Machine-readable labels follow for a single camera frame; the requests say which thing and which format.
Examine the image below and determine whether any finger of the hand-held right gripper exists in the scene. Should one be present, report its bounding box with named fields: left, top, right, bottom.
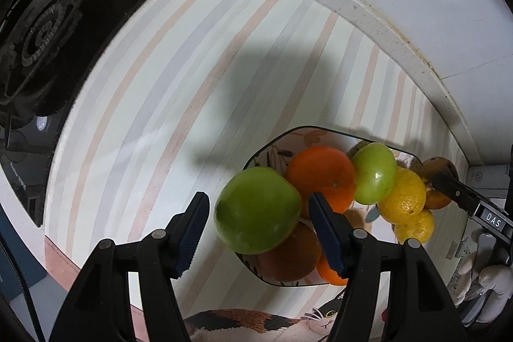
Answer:
left=429, top=171, right=487, bottom=214

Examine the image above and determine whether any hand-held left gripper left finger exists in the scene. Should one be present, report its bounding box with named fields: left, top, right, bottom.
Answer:
left=48, top=192, right=211, bottom=342

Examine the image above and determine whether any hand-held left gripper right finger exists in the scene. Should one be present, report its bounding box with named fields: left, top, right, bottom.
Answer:
left=308, top=192, right=467, bottom=342

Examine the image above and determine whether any brown round fruit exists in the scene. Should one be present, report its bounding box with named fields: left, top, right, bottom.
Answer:
left=417, top=157, right=459, bottom=210

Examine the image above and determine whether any orange tangerine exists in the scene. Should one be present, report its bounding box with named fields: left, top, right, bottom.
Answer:
left=284, top=146, right=357, bottom=214
left=316, top=250, right=350, bottom=287

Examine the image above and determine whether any reddish brown apple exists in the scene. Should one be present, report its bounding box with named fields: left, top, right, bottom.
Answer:
left=256, top=221, right=322, bottom=282

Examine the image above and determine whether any yellow orange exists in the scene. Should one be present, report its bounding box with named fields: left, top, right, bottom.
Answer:
left=379, top=167, right=426, bottom=224
left=393, top=208, right=435, bottom=245

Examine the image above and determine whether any green apple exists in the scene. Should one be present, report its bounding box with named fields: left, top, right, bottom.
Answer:
left=352, top=143, right=397, bottom=205
left=214, top=166, right=302, bottom=255

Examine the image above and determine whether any floral ceramic plate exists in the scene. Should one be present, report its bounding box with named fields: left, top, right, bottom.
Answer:
left=234, top=126, right=425, bottom=287

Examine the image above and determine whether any person's right hand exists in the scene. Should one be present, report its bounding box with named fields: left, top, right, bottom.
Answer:
left=457, top=228, right=513, bottom=322

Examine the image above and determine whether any cat-shaped mat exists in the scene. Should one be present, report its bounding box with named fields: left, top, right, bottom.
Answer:
left=182, top=296, right=385, bottom=342

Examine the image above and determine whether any blue kitchen cabinet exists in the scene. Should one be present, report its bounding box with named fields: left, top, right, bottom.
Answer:
left=0, top=234, right=46, bottom=303

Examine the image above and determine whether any black gas stove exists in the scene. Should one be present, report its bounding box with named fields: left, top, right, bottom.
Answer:
left=0, top=0, right=171, bottom=228

